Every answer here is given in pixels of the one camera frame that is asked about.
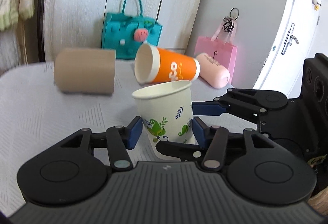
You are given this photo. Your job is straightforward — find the black clothes rack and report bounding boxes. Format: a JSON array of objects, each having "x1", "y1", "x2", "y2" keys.
[{"x1": 37, "y1": 0, "x2": 46, "y2": 62}]

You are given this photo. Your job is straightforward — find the tan cylindrical cup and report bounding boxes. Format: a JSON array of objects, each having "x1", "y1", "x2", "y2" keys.
[{"x1": 53, "y1": 48, "x2": 116, "y2": 95}]

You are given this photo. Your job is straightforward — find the teal felt handbag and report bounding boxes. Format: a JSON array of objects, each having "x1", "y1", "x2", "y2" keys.
[{"x1": 101, "y1": 0, "x2": 162, "y2": 59}]

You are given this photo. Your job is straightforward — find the orange paper cup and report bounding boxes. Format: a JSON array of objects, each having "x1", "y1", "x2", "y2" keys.
[{"x1": 134, "y1": 43, "x2": 200, "y2": 84}]

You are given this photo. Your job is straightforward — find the pink gift bag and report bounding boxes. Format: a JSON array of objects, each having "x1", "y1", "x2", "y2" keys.
[{"x1": 194, "y1": 18, "x2": 237, "y2": 83}]

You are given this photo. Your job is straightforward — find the pink plastic cup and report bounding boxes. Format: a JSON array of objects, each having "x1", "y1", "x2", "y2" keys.
[{"x1": 196, "y1": 53, "x2": 230, "y2": 89}]

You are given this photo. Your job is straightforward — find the white paper cup green pattern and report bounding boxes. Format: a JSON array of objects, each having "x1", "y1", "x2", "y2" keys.
[{"x1": 132, "y1": 80, "x2": 195, "y2": 161}]

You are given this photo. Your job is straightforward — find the white patterned tablecloth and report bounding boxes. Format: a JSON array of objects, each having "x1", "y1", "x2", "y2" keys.
[{"x1": 0, "y1": 58, "x2": 257, "y2": 217}]

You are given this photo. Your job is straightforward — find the white door with handle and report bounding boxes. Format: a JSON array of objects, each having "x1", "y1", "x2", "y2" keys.
[{"x1": 254, "y1": 0, "x2": 323, "y2": 95}]

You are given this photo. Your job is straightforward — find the black hair ties on hook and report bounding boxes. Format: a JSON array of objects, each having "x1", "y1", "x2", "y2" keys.
[{"x1": 221, "y1": 7, "x2": 240, "y2": 34}]

